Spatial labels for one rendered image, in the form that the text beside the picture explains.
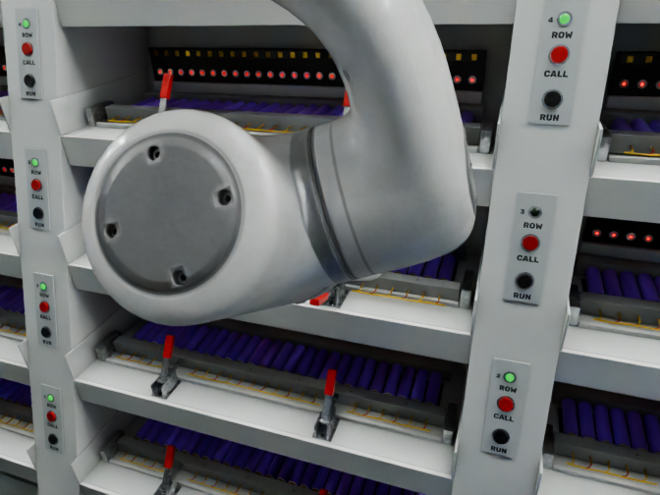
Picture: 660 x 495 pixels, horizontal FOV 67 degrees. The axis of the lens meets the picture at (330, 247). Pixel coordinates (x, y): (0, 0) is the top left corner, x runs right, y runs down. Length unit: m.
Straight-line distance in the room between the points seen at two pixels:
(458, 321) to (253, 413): 0.33
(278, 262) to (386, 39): 0.09
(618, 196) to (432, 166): 0.42
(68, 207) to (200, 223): 0.68
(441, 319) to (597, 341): 0.18
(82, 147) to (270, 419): 0.48
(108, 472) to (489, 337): 0.70
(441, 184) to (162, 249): 0.11
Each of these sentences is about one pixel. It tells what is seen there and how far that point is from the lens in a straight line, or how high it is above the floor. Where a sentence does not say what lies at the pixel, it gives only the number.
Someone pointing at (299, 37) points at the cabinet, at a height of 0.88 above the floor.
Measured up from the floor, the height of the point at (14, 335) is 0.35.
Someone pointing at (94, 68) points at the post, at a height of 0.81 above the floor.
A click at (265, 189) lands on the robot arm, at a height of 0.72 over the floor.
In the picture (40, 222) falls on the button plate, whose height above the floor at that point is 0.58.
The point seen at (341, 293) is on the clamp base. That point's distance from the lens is 0.66.
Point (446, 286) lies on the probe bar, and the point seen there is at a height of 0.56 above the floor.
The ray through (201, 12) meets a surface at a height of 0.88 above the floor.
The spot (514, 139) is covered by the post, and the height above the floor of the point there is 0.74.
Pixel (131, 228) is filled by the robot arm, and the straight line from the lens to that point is 0.20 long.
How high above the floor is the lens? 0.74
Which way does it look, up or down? 13 degrees down
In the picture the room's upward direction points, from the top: 4 degrees clockwise
